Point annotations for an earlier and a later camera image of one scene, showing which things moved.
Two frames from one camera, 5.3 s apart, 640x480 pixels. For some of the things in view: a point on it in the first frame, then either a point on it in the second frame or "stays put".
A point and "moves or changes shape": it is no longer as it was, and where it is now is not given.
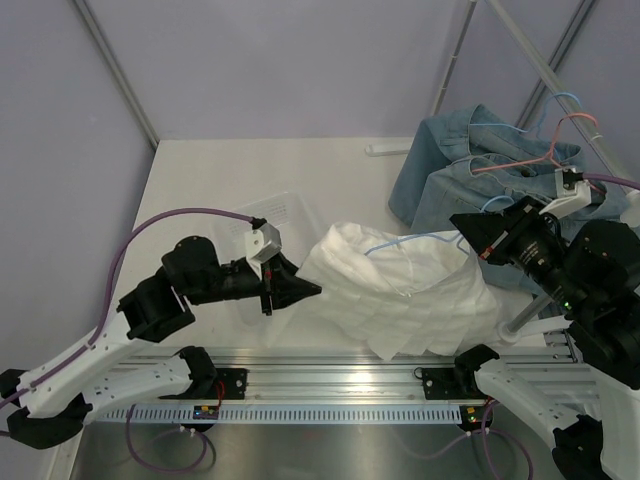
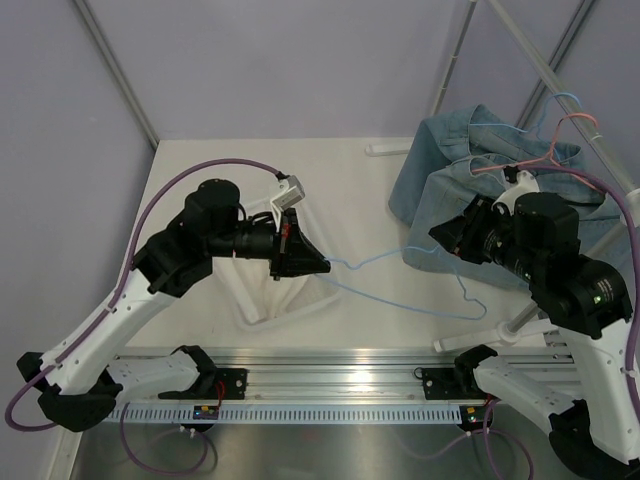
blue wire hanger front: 440,233 to 404,306
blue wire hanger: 536,128 stays put
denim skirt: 470,132 stays put
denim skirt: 547,177 moves or changes shape
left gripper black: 278,279 to 292,253
